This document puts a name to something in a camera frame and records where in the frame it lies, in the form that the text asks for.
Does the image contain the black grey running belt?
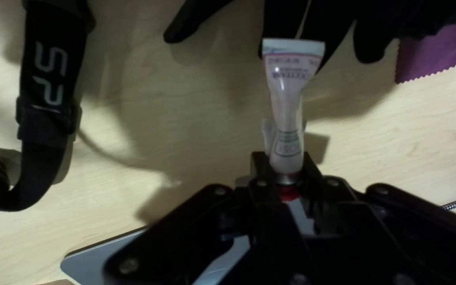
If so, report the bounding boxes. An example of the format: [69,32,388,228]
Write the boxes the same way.
[0,0,95,212]

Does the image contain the silver monitor stand base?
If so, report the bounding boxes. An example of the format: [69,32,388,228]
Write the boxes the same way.
[60,228,250,285]

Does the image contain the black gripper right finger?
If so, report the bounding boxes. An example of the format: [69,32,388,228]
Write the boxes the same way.
[299,160,456,285]

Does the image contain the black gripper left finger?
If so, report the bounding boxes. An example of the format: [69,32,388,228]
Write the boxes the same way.
[103,152,302,285]

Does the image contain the purple cloth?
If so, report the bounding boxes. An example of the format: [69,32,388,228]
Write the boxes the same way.
[394,24,456,84]

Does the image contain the white pink tube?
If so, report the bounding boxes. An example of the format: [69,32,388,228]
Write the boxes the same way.
[261,38,326,185]

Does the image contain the black gloves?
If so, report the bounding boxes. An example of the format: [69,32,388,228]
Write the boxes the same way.
[161,0,456,66]

